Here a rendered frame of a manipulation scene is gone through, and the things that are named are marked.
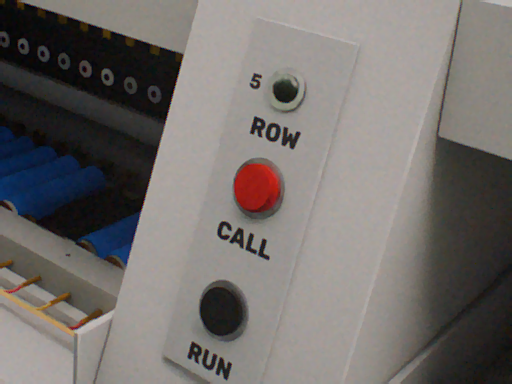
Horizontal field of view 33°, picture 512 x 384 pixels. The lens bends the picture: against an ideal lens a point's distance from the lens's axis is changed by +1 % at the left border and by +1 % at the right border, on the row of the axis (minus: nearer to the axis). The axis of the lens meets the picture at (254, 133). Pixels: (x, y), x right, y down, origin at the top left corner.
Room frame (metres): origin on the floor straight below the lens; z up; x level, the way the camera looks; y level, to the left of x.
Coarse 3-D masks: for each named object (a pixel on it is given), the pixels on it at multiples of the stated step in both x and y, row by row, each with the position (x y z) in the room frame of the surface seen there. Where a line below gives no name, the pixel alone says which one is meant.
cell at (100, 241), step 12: (132, 216) 0.45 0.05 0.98; (108, 228) 0.43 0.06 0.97; (120, 228) 0.44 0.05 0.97; (132, 228) 0.44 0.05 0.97; (84, 240) 0.42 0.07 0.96; (96, 240) 0.42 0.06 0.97; (108, 240) 0.43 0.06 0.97; (120, 240) 0.43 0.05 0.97; (132, 240) 0.44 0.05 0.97; (96, 252) 0.42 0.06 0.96; (108, 252) 0.42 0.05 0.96
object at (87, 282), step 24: (0, 216) 0.43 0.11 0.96; (0, 240) 0.41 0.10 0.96; (24, 240) 0.41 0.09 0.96; (48, 240) 0.41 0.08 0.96; (0, 264) 0.40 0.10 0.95; (24, 264) 0.40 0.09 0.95; (48, 264) 0.39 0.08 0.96; (72, 264) 0.39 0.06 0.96; (96, 264) 0.39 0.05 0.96; (0, 288) 0.39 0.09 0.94; (48, 288) 0.40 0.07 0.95; (72, 288) 0.39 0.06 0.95; (96, 288) 0.38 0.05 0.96; (120, 288) 0.37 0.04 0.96; (96, 312) 0.37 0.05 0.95; (72, 336) 0.36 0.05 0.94
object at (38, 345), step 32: (0, 64) 0.61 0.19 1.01; (64, 96) 0.58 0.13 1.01; (96, 96) 0.56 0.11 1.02; (128, 128) 0.54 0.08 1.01; (160, 128) 0.53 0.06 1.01; (128, 192) 0.52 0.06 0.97; (0, 320) 0.38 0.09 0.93; (32, 320) 0.38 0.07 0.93; (96, 320) 0.31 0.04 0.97; (0, 352) 0.36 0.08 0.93; (32, 352) 0.36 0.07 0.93; (64, 352) 0.36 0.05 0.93; (96, 352) 0.31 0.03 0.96
